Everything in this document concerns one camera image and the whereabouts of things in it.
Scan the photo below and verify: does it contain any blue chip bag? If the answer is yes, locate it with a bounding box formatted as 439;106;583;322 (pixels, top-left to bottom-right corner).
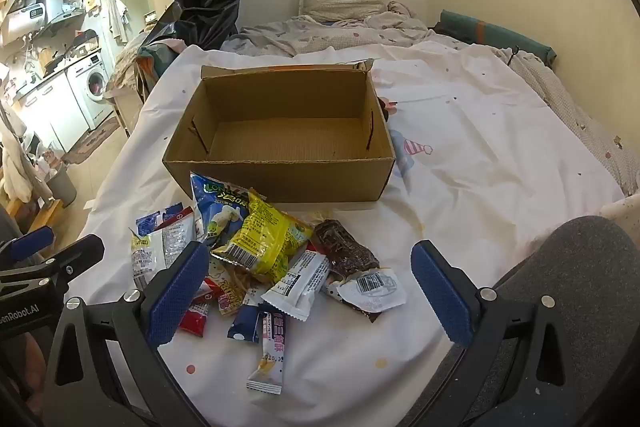
190;172;261;249

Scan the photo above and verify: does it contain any white black-print snack packet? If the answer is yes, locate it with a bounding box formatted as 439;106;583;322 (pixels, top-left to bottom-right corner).
320;269;406;324

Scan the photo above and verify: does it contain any green bolster with orange band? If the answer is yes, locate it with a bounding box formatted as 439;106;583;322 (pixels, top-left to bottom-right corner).
432;9;557;68

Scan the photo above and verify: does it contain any small red snack packet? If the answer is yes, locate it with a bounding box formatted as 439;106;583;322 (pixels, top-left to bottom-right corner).
178;279;221;339

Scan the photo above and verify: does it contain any white floor cabinet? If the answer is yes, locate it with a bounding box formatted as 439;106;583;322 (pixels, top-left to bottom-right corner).
20;72;91;152

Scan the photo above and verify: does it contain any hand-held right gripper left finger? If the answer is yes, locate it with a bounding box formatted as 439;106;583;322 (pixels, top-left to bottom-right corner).
44;241;211;427

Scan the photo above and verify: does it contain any wooden rack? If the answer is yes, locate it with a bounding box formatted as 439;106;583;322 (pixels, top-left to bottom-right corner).
5;197;66;233

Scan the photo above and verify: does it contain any dark floor mat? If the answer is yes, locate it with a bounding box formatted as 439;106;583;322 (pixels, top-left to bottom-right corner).
62;114;121;165

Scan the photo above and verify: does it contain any teal orange bag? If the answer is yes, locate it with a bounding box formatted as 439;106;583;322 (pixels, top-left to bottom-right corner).
136;39;186;102

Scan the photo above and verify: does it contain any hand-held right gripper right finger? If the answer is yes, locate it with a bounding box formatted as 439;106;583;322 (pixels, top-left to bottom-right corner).
410;239;608;427

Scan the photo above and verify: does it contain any pink white stick packet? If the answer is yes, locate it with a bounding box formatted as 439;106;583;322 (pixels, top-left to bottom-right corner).
246;309;287;395

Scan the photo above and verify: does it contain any silver white snack bag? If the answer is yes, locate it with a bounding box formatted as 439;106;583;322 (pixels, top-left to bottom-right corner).
130;224;197;292

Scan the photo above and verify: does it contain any grey trash bin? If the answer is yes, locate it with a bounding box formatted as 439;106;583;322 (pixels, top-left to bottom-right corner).
47;162;79;208

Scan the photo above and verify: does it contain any white washing machine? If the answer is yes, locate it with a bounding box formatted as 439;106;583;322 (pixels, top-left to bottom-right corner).
66;52;115;130

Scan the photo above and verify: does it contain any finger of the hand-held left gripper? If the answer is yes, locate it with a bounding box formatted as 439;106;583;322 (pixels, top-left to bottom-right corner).
0;234;106;299
0;227;55;266

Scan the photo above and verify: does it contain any white hanging towel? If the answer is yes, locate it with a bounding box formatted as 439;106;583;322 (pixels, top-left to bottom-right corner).
107;0;129;42

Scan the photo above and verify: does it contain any brown cardboard box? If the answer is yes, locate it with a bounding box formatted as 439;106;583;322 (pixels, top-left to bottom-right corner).
161;58;397;204

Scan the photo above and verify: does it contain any yellow snack bag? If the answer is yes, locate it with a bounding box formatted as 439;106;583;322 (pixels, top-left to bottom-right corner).
210;189;313;286

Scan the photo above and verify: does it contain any beige dotted blanket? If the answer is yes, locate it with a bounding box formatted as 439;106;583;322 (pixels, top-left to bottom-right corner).
510;49;640;198

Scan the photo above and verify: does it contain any pink yellow cartoon packet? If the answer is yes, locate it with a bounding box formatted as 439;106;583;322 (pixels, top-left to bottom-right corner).
207;257;261;318

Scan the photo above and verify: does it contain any pile of pale clothes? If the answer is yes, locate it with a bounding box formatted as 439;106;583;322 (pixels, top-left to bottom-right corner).
0;102;53;202

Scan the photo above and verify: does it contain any crumpled grey printed quilt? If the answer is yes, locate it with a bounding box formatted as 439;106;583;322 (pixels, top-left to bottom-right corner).
220;0;436;58

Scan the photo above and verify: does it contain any white water heater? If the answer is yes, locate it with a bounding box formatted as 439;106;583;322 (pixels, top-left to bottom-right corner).
2;0;66;44

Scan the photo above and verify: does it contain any white grey snack bar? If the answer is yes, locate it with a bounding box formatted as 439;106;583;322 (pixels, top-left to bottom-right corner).
260;249;331;322

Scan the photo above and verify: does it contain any navy white snack packet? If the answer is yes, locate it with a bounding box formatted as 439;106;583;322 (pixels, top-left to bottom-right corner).
227;287;266;343

